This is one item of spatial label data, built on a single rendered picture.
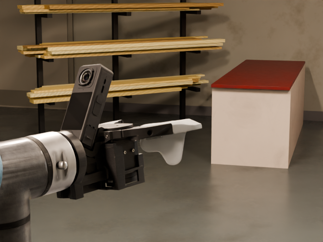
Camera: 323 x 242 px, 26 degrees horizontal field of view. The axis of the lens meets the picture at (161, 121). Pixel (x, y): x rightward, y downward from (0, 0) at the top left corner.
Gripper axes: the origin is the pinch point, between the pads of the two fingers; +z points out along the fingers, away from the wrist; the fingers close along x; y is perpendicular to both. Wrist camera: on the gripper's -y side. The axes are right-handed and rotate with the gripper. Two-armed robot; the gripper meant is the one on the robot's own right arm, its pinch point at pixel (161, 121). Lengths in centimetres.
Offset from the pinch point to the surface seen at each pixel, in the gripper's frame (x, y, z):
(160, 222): -262, 111, 285
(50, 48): -496, -24, 401
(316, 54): -354, 14, 702
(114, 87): -478, 24, 470
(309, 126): -352, 97, 667
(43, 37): -671, -44, 541
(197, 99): -495, 57, 638
